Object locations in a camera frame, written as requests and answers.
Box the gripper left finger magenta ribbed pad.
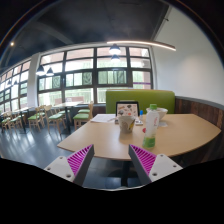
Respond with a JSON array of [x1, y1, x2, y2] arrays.
[[45, 144, 94, 186]]

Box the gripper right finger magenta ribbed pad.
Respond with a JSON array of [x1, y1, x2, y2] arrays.
[[129, 144, 182, 185]]

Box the white paper cup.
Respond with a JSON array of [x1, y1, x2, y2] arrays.
[[118, 116, 135, 134]]

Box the clear bottle, green cap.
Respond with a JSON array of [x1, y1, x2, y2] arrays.
[[143, 104, 159, 149]]

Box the wooden chair, green seat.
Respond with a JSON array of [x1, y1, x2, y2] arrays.
[[1, 111, 22, 130], [28, 107, 44, 129], [73, 102, 93, 129], [44, 105, 65, 132]]

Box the white bowl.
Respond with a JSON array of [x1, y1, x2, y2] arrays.
[[146, 108, 168, 121]]

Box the white papers on table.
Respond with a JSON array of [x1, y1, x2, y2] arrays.
[[91, 114, 115, 123]]

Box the background dining table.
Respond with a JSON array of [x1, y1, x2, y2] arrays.
[[53, 101, 82, 135]]

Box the laptop with stickers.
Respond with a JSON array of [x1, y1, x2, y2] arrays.
[[116, 101, 140, 117]]

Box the green upholstered booth bench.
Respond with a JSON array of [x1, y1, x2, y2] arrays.
[[106, 89, 175, 114]]

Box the pendant lamp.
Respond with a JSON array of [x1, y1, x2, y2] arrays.
[[109, 44, 121, 55], [46, 67, 54, 76], [36, 65, 45, 76]]

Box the long linear ceiling light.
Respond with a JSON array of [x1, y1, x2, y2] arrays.
[[107, 40, 176, 51]]

